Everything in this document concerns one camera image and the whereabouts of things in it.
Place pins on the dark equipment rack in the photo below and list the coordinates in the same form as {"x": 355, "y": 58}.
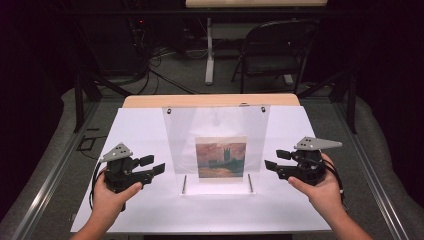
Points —
{"x": 113, "y": 46}

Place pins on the person's left hand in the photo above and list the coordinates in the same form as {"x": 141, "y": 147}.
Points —
{"x": 106, "y": 200}

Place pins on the black folding chair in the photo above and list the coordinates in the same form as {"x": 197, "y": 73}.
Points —
{"x": 276, "y": 63}

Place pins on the white table cover sheet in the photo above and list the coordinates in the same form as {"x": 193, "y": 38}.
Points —
{"x": 140, "y": 126}

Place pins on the aluminium floor rail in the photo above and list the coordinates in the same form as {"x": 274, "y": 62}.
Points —
{"x": 370, "y": 173}
{"x": 50, "y": 180}

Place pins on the light desk with white legs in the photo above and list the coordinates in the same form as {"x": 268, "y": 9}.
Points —
{"x": 209, "y": 50}

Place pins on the painting print with white border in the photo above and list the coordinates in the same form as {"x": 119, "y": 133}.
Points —
{"x": 220, "y": 160}

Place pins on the clear acrylic picture frame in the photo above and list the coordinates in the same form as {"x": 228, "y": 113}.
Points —
{"x": 180, "y": 140}

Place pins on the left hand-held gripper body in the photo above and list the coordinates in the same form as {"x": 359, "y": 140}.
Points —
{"x": 116, "y": 173}

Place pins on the dark round table grommet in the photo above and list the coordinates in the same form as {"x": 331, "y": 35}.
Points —
{"x": 244, "y": 104}

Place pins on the black metal frame stand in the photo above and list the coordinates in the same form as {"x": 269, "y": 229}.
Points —
{"x": 350, "y": 100}
{"x": 79, "y": 100}

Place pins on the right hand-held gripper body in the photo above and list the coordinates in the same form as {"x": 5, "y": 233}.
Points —
{"x": 310, "y": 166}

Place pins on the black horizontal metal bar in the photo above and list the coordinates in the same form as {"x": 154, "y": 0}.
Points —
{"x": 133, "y": 12}

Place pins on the light wooden table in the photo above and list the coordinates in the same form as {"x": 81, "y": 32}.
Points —
{"x": 200, "y": 100}

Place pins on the person's right hand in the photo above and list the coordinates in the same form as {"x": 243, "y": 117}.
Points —
{"x": 325, "y": 193}

